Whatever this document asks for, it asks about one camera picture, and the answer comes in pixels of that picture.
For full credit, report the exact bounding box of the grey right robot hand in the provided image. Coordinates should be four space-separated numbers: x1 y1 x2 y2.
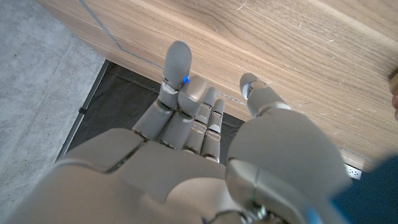
4 40 352 224

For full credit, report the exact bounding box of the black backdrop stand pole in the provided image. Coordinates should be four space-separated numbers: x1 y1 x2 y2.
55 60 110 161

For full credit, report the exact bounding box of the white power strip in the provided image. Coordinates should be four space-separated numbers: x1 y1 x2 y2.
344 164 363 180

